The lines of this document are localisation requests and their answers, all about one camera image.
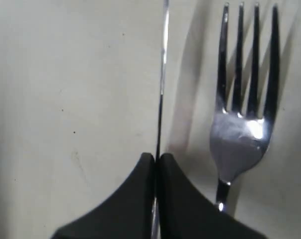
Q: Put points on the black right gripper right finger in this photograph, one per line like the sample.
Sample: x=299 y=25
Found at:
x=184 y=213

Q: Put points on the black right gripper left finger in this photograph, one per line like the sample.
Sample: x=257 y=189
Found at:
x=126 y=214

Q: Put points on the silver table knife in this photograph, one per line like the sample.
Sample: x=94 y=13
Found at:
x=155 y=228

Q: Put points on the silver metal fork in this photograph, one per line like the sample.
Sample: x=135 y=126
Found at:
x=239 y=135

